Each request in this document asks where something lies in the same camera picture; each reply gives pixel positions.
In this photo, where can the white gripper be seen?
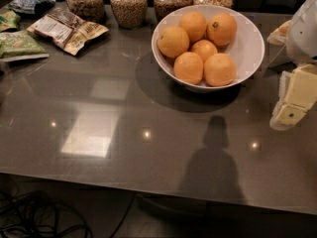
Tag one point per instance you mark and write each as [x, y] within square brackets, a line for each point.
[303, 34]

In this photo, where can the orange with stem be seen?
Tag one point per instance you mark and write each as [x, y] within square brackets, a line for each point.
[221, 29]

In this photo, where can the orange front right in bowl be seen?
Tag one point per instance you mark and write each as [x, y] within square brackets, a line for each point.
[220, 70]

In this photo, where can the orange in bowl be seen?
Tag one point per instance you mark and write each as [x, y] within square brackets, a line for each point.
[194, 24]
[173, 41]
[188, 67]
[220, 70]

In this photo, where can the orange front left in bowl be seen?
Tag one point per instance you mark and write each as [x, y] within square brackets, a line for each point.
[188, 67]

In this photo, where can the orange top middle in bowl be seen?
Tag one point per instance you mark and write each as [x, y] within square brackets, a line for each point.
[194, 24]

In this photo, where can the small orange in centre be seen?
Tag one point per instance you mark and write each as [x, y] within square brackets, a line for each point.
[205, 49]

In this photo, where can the glass jar of grains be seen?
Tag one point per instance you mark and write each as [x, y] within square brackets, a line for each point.
[170, 0]
[129, 14]

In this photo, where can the glass jar of nuts left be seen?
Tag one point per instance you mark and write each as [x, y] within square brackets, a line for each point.
[89, 10]

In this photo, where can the brown white snack bag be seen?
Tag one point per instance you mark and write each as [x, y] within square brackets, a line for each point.
[67, 31]

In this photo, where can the blue snack bag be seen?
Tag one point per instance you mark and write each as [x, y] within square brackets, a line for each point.
[31, 7]

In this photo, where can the green snack bag front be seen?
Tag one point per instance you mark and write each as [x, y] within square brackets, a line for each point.
[20, 46]

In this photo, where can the green snack bag small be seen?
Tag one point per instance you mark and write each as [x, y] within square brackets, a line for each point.
[9, 21]

